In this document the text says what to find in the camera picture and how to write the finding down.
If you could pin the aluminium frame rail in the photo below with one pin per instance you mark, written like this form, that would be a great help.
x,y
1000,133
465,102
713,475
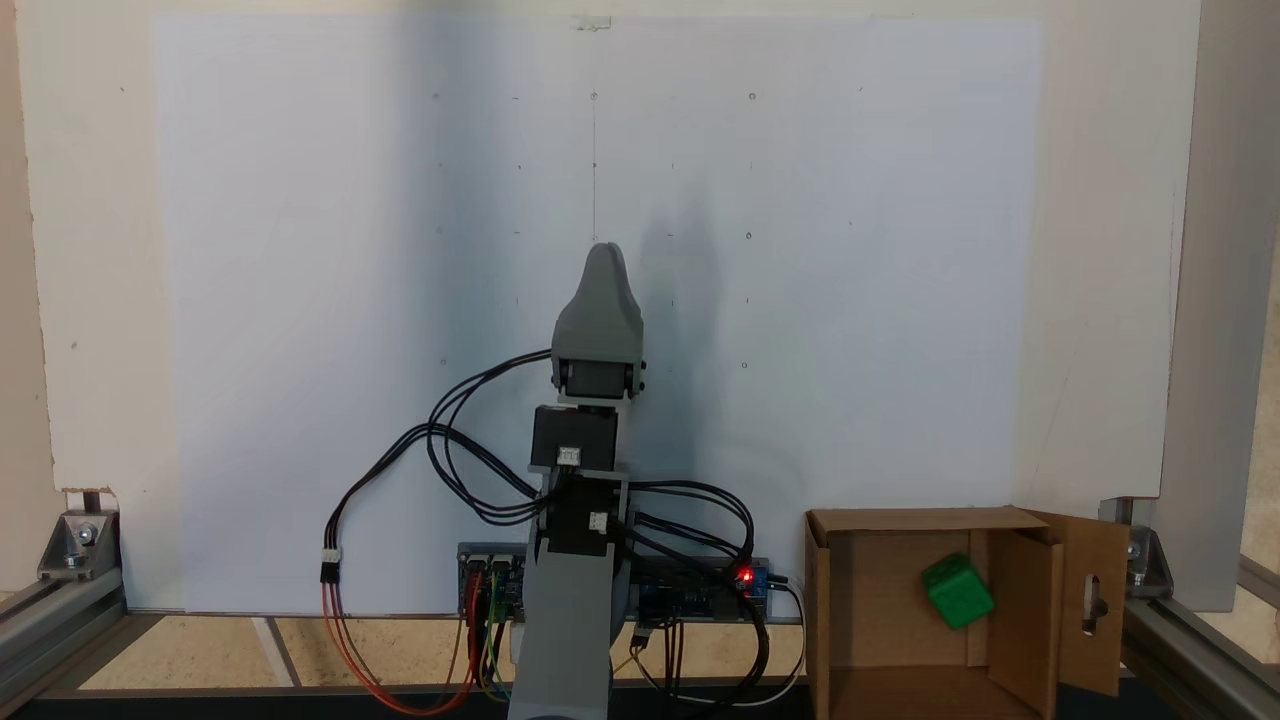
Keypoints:
x,y
50,630
1200,660

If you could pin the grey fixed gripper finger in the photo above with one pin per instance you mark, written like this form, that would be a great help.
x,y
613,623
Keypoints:
x,y
598,310

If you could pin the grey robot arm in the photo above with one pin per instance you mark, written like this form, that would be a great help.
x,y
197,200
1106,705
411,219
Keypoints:
x,y
565,620

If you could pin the metal corner bracket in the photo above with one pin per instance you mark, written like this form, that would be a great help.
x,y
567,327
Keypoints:
x,y
80,545
1150,565

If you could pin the white paper sheet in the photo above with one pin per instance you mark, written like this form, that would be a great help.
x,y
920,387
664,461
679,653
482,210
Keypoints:
x,y
300,300

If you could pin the clear tape piece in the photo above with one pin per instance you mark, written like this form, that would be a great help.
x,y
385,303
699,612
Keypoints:
x,y
592,23

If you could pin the green die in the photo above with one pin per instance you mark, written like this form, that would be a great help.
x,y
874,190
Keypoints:
x,y
958,592

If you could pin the blue circuit board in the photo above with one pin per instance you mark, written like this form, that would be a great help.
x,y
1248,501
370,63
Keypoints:
x,y
690,595

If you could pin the cardboard box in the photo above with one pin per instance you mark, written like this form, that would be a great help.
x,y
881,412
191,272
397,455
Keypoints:
x,y
880,620

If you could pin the small controller circuit board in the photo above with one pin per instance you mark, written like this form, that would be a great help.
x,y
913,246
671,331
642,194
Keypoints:
x,y
505,595

